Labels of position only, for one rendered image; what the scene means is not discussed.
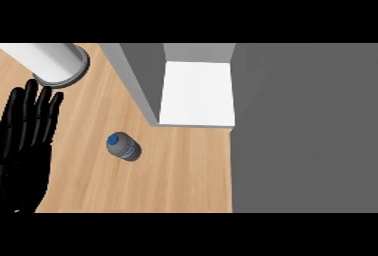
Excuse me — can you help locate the grey open cabinet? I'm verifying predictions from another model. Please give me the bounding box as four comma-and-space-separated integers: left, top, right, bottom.
97, 43, 237, 128

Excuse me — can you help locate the white cylindrical container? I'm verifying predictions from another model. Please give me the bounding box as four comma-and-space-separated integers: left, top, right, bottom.
0, 43, 91, 89

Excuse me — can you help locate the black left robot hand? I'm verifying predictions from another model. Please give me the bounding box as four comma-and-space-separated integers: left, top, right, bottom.
0, 78, 66, 214

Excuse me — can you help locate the dark grey cabinet door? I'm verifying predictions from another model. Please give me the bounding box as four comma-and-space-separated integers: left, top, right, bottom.
229, 43, 378, 214

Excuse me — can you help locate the blue-capped water bottle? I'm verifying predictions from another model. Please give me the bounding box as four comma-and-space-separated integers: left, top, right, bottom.
105, 131, 143, 163

